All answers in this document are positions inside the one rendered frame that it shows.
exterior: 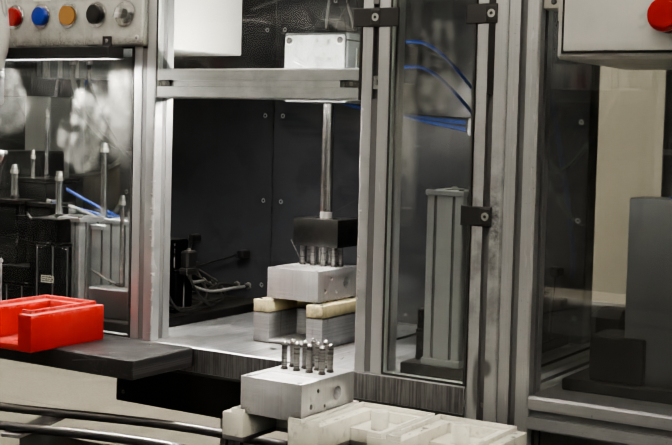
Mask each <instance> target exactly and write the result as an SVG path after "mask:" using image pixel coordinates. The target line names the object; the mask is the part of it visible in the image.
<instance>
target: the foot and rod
mask: <svg viewBox="0 0 672 445"><path fill-rule="evenodd" d="M334 125H335V103H323V109H322V149H321V189H320V216H304V217H294V228H293V245H301V246H313V247H325V248H336V249H338V248H345V247H353V246H357V238H358V219H356V218H341V217H332V203H333V164H334Z"/></svg>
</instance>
